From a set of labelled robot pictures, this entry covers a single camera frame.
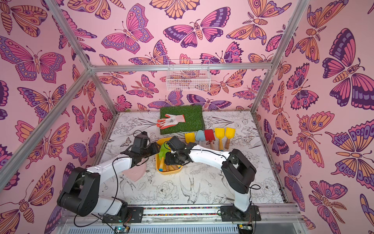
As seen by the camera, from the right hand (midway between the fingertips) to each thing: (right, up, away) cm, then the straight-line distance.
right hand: (164, 164), depth 83 cm
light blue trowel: (+22, +14, +21) cm, 34 cm away
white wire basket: (+14, +55, +23) cm, 61 cm away
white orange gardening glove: (+2, +26, +27) cm, 37 cm away
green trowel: (-2, +7, +9) cm, 12 cm away
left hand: (-4, +9, +9) cm, 13 cm away
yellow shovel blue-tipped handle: (+15, +13, +21) cm, 29 cm away
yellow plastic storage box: (+2, -4, +3) cm, 5 cm away
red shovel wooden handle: (+29, +14, +23) cm, 40 cm away
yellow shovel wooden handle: (+44, +16, +24) cm, 53 cm away
